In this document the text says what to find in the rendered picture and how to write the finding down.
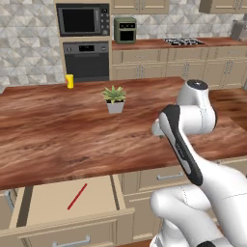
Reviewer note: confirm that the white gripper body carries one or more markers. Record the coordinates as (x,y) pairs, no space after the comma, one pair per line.
(157,128)

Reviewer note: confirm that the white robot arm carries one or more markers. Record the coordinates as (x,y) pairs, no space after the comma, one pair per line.
(189,205)

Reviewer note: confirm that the yellow smoothie cup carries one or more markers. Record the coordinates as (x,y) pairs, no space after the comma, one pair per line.
(69,81)

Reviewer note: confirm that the open beige drawer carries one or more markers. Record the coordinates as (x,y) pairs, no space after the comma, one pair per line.
(64,222)

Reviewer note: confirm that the green plant in white pot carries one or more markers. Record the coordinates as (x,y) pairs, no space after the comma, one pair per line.
(114,99)

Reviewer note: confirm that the beige base cupboard run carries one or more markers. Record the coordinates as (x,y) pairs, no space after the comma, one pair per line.
(154,64)

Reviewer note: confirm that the black gas hob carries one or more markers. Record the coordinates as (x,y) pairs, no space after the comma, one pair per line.
(183,41)

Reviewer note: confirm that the beige cupboard door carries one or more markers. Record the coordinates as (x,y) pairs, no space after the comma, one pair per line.
(140,218)

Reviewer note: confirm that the black built-in oven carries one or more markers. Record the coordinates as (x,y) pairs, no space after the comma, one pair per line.
(86,61)

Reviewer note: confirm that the green toaster oven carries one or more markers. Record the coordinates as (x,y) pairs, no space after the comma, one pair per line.
(125,30)

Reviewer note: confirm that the beige tall oven cabinet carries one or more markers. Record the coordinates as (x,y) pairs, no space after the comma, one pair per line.
(60,58)

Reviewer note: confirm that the grey metal appliance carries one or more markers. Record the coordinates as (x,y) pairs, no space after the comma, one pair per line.
(239,30)

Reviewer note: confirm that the black microwave oven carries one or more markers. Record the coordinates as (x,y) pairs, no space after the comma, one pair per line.
(83,20)

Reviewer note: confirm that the beige wall cupboard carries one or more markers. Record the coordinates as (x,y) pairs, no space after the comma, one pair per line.
(140,5)
(223,5)

